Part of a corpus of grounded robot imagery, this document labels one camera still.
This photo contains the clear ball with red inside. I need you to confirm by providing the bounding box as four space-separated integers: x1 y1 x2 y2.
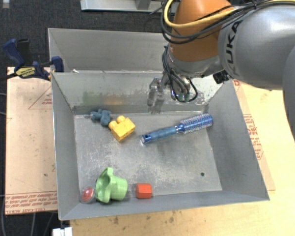
79 186 97 205

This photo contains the red-orange cube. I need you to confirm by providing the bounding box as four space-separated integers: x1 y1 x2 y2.
134 182 153 200

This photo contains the blue-grey toy figure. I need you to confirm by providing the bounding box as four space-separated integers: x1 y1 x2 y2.
90 109 113 127

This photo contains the black cylinder on white bracket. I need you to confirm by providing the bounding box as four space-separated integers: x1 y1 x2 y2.
213 69 233 85

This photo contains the light green plastic cup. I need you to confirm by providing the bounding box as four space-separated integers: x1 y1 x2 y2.
95 167 129 204

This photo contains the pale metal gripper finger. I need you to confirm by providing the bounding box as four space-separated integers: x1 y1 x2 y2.
147 77 159 107
155 79 166 115

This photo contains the grey metal bin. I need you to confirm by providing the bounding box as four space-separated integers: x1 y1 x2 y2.
47 28 271 222

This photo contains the blue hairbrush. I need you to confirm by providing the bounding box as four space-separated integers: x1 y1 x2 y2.
140 113 215 146

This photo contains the brown cardboard board red print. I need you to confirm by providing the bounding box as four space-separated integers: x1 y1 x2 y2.
4 66 277 216

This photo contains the yellow toy brick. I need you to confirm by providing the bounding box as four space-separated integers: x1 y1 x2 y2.
108 115 136 143

